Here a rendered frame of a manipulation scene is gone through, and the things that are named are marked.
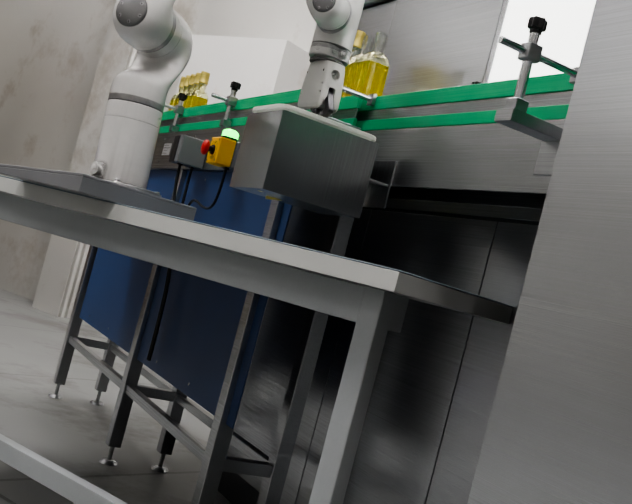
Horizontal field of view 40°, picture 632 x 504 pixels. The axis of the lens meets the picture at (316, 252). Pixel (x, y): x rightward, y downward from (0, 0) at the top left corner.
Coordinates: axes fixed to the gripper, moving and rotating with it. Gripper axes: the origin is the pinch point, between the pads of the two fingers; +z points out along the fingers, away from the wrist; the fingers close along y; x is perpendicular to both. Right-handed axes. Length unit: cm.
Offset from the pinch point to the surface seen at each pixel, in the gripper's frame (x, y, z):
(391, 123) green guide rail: -17.9, -1.4, -8.2
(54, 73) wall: -55, 563, -77
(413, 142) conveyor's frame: -15.7, -14.6, -3.2
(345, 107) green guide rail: -16.5, 17.4, -12.1
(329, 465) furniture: 3, -43, 56
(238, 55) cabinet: -117, 346, -93
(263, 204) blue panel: -9.8, 32.5, 13.9
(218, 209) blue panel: -11, 61, 17
